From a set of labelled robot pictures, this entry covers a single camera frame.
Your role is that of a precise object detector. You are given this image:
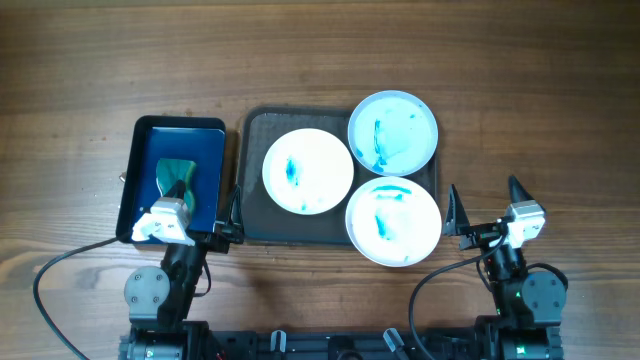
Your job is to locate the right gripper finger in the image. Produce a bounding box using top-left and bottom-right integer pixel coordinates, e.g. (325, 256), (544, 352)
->
(508, 175), (534, 203)
(442, 184), (470, 236)

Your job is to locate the green yellow sponge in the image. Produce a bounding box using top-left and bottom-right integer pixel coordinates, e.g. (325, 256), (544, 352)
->
(156, 158), (197, 214)

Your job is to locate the white plate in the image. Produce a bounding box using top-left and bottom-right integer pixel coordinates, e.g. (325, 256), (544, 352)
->
(347, 90), (439, 177)
(262, 128), (355, 215)
(345, 177), (442, 267)

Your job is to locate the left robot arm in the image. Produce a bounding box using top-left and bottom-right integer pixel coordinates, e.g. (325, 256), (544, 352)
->
(118, 180), (244, 360)

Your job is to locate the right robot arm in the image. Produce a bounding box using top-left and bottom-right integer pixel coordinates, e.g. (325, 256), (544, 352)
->
(443, 176), (568, 359)

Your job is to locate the dark brown serving tray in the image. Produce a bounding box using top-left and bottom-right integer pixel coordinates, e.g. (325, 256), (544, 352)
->
(236, 105), (439, 246)

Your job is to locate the black water tray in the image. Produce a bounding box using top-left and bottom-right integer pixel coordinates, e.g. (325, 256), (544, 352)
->
(116, 115), (226, 243)

